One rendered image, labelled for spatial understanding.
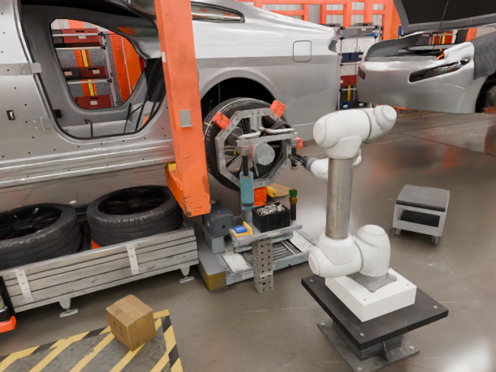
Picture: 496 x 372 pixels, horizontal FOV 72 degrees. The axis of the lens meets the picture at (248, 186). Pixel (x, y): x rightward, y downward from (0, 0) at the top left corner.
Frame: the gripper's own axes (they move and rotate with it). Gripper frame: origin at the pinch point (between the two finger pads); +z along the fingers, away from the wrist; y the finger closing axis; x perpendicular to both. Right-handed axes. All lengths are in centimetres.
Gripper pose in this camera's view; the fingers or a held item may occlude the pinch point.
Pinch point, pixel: (294, 156)
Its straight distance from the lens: 221.6
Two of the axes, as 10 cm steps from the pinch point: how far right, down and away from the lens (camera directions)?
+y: 9.2, -1.8, 3.5
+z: -3.9, -3.1, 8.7
